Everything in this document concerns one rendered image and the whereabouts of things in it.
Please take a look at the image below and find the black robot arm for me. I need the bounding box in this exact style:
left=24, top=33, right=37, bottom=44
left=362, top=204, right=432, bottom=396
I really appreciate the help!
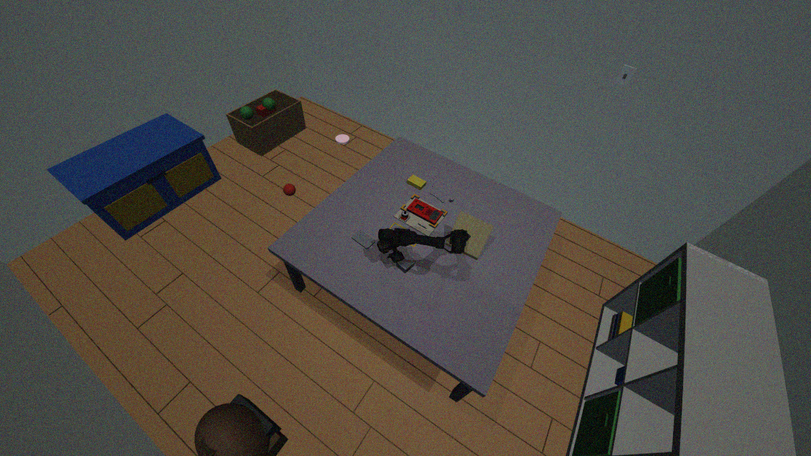
left=377, top=228, right=471, bottom=254

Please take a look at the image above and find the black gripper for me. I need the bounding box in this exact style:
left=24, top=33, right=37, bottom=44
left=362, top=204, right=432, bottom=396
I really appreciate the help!
left=387, top=241, right=404, bottom=263

